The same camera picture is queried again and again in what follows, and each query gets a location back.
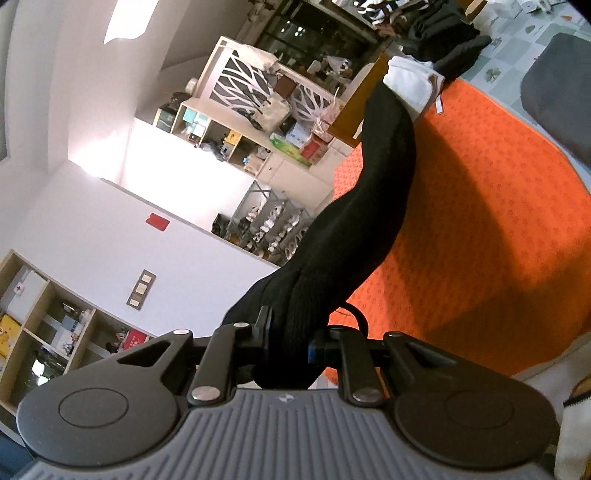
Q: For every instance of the leaf patterned tablecloth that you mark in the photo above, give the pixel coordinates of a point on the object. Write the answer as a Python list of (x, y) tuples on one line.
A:
[(512, 41)]

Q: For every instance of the dark grey cushion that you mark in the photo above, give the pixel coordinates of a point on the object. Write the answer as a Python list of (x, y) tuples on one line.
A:
[(563, 92)]

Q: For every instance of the white tree pattern screen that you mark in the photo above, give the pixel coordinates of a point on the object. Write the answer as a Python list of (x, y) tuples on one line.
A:
[(249, 74)]

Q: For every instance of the person's white clothing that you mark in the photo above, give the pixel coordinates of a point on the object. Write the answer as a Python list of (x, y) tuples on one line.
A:
[(575, 438)]

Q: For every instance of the ceiling light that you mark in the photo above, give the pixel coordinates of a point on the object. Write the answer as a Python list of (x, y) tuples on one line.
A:
[(127, 21)]

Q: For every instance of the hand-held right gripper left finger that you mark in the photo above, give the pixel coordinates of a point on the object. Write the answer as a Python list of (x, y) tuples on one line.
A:
[(263, 325)]

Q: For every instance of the orange patterned table mat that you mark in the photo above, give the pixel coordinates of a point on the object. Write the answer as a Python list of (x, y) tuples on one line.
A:
[(485, 221)]

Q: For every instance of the wooden chair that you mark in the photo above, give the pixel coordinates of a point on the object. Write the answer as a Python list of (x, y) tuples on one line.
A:
[(364, 101)]

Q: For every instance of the red wall sign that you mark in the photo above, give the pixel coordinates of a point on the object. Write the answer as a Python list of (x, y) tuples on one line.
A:
[(157, 222)]

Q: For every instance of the white cube shelf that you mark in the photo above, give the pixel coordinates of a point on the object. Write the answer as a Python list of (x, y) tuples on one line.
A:
[(207, 134)]

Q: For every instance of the white folded garment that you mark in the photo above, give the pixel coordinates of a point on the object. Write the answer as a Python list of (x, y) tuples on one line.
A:
[(411, 85)]

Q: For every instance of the wall switch panel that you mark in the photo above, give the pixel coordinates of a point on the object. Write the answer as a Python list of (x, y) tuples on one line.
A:
[(141, 289)]

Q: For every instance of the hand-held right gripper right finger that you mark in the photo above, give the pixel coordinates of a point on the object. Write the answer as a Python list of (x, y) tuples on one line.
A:
[(318, 350)]

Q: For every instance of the metal shoe rack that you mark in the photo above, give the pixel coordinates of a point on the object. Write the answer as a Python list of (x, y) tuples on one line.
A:
[(272, 226)]

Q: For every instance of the pile of dark clothes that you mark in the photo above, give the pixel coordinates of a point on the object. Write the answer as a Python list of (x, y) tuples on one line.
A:
[(443, 32)]

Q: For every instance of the wooden cube shelf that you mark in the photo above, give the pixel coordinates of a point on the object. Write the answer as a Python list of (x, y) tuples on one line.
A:
[(41, 318)]

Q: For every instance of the black garment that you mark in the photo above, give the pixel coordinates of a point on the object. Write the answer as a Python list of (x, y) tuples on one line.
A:
[(369, 221)]

